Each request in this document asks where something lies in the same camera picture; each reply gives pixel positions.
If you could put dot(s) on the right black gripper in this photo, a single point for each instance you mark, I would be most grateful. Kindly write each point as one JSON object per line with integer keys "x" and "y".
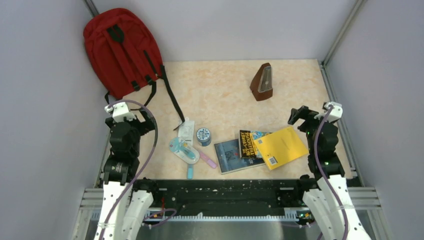
{"x": 303, "y": 112}

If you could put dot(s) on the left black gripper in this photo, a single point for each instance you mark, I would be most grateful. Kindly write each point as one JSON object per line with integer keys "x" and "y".
{"x": 146, "y": 126}

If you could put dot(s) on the yellow notebook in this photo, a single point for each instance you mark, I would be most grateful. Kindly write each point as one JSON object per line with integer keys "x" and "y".
{"x": 280, "y": 147}

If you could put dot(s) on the colourful treehouse paperback book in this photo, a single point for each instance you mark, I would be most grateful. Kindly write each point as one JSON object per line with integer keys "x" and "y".
{"x": 247, "y": 147}

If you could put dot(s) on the red backpack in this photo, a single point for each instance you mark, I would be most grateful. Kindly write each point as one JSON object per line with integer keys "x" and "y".
{"x": 125, "y": 55}

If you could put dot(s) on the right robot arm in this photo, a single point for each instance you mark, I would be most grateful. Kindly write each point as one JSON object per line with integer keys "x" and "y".
{"x": 326, "y": 195}

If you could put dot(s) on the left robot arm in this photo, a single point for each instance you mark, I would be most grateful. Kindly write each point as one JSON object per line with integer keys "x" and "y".
{"x": 119, "y": 170}

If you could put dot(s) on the white paper tag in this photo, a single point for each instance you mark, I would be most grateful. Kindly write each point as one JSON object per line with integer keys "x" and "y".
{"x": 186, "y": 131}

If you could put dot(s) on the brown wooden metronome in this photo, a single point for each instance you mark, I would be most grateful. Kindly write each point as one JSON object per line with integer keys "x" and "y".
{"x": 261, "y": 85}

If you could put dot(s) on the blue packaged scissors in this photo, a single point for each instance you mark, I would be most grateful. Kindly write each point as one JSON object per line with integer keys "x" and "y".
{"x": 184, "y": 150}

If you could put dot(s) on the light blue marker pen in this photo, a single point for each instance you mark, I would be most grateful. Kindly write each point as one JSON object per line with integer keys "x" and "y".
{"x": 190, "y": 171}

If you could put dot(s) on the blue round tape tin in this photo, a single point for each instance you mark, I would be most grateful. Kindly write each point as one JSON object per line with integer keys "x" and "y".
{"x": 203, "y": 136}

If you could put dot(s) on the pink highlighter pen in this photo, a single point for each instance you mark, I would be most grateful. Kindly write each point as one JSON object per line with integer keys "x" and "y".
{"x": 207, "y": 160}

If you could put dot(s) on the dark blue hardcover book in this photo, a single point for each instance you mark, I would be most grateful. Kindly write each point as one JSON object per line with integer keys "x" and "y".
{"x": 230, "y": 160}

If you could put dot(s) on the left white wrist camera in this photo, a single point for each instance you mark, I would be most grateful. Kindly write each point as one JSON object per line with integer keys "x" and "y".
{"x": 120, "y": 112}

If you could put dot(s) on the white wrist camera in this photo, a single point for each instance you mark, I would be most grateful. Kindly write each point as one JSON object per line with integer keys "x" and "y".
{"x": 333, "y": 110}
{"x": 120, "y": 112}

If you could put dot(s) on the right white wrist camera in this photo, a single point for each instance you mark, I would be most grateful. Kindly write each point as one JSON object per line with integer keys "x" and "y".
{"x": 333, "y": 110}

